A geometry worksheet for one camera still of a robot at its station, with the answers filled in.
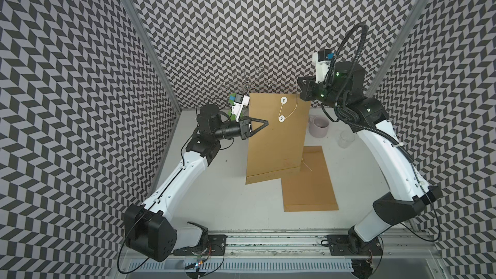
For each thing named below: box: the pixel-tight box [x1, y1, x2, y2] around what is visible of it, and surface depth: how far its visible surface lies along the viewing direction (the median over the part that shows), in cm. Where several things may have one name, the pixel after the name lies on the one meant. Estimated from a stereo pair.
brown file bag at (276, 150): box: [245, 93, 312, 185], surface depth 66 cm
